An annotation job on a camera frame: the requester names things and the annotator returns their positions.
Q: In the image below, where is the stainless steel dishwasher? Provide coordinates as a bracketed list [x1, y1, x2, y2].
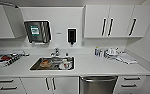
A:
[79, 75, 119, 94]

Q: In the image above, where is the small sink soap pump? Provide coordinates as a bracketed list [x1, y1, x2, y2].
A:
[64, 52, 69, 58]

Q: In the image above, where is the black soap dispenser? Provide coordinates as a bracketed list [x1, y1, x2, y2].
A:
[66, 27, 78, 45]

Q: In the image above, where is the white cup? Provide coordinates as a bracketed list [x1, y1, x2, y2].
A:
[61, 60, 73, 70]

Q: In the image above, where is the chrome faucet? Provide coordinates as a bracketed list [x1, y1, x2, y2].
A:
[51, 47, 61, 58]

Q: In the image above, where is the blue label bottle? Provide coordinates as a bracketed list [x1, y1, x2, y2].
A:
[94, 46, 100, 57]

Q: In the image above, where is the steel kitchen sink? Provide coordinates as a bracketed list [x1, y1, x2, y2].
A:
[29, 55, 76, 72]

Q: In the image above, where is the small white bottle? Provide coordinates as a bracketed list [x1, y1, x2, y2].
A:
[99, 49, 105, 58]

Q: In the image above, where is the orange bowl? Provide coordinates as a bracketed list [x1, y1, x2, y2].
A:
[40, 59, 54, 69]

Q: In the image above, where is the white containers cluster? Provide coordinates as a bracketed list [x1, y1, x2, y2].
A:
[104, 46, 120, 59]

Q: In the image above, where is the paper towel dispenser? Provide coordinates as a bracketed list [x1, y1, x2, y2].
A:
[23, 19, 51, 45]

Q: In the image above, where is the white under-sink cabinet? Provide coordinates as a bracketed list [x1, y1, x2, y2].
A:
[20, 76, 80, 94]

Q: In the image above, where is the white narrow drawer unit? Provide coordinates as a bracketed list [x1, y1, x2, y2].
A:
[115, 75, 149, 94]

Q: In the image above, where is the white drawer unit beside microwave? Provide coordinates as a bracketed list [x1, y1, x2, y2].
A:
[0, 77, 25, 94]

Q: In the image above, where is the white three-door wall cabinet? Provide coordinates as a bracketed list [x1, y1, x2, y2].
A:
[82, 3, 150, 39]

